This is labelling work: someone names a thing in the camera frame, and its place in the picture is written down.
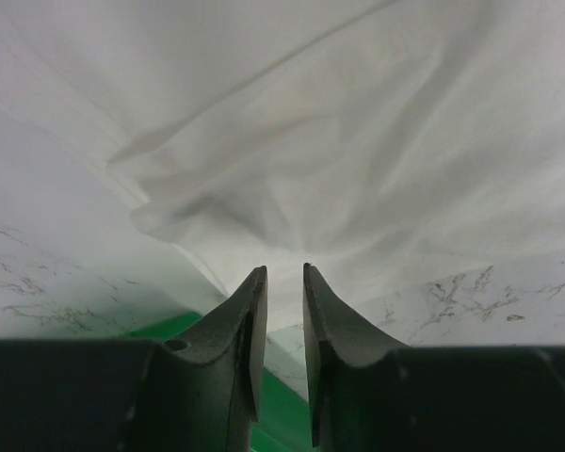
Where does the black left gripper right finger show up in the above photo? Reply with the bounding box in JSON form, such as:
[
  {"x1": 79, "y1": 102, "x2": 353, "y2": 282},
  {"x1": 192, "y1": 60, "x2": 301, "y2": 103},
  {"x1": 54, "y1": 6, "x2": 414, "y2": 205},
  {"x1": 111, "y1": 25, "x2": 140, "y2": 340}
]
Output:
[{"x1": 303, "y1": 264, "x2": 565, "y2": 451}]

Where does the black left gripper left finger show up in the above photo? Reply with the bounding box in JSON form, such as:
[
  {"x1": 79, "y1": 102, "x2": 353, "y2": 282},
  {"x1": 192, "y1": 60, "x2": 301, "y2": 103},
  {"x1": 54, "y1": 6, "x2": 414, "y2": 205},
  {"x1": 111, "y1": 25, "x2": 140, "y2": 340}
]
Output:
[{"x1": 0, "y1": 267, "x2": 267, "y2": 451}]

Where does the white t shirt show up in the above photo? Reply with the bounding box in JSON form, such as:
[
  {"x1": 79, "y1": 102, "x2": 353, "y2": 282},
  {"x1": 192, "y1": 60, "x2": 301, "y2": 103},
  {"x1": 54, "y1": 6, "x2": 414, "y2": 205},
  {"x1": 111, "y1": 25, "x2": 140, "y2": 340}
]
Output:
[{"x1": 0, "y1": 1, "x2": 565, "y2": 330}]

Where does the green plastic bin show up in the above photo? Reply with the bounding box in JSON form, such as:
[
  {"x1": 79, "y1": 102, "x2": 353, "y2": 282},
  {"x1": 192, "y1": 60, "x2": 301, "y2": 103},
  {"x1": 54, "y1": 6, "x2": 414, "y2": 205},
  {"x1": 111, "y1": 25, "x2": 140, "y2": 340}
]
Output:
[{"x1": 120, "y1": 312, "x2": 315, "y2": 452}]

